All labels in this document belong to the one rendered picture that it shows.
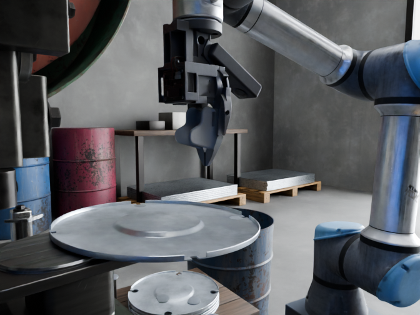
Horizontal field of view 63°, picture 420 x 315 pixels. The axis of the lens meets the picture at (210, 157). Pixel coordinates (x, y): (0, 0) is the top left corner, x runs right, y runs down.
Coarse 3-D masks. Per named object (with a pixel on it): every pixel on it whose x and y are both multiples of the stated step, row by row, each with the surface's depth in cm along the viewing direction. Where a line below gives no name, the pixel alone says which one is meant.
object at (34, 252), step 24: (24, 240) 42; (48, 240) 42; (0, 264) 35; (24, 264) 35; (48, 264) 35; (72, 264) 35; (96, 264) 36; (120, 264) 38; (0, 288) 31; (24, 288) 32; (48, 288) 33; (72, 288) 37; (96, 288) 38; (48, 312) 35; (72, 312) 37; (96, 312) 39
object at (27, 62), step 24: (0, 72) 29; (24, 72) 31; (0, 96) 29; (24, 96) 32; (0, 120) 29; (24, 120) 32; (48, 120) 34; (0, 144) 29; (24, 144) 32; (48, 144) 34; (0, 168) 29
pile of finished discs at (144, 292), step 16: (160, 272) 123; (176, 272) 123; (192, 272) 123; (144, 288) 112; (160, 288) 111; (176, 288) 111; (192, 288) 111; (208, 288) 112; (128, 304) 105; (144, 304) 102; (160, 304) 102; (176, 304) 102; (208, 304) 102
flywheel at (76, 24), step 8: (72, 0) 70; (80, 0) 71; (88, 0) 72; (96, 0) 73; (80, 8) 71; (88, 8) 72; (96, 8) 74; (80, 16) 72; (88, 16) 73; (72, 24) 71; (80, 24) 72; (72, 32) 71; (80, 32) 72; (72, 40) 71; (40, 56) 67; (48, 56) 68; (56, 56) 69; (32, 64) 66; (40, 64) 67; (32, 72) 67
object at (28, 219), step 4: (20, 216) 52; (24, 216) 52; (28, 216) 52; (32, 216) 52; (36, 216) 52; (40, 216) 53; (4, 220) 50; (8, 220) 50; (12, 220) 50; (16, 220) 50; (20, 220) 50; (24, 220) 50; (28, 220) 50; (32, 220) 51
